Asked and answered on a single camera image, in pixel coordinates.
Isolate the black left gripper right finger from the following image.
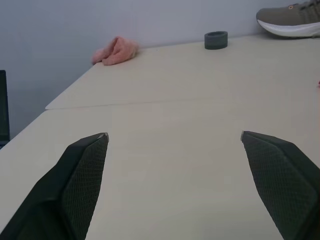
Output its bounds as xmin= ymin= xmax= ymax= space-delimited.
xmin=240 ymin=130 xmax=320 ymax=240

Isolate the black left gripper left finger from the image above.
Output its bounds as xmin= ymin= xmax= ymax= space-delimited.
xmin=0 ymin=132 xmax=110 ymax=240

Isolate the pink fluffy cloth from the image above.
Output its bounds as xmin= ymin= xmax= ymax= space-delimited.
xmin=91 ymin=36 xmax=140 ymax=67

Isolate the dark flat panel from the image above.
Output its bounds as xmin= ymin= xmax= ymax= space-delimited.
xmin=0 ymin=69 xmax=11 ymax=148

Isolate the taupe sneaker with white sole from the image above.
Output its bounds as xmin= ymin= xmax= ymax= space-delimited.
xmin=255 ymin=0 xmax=320 ymax=39

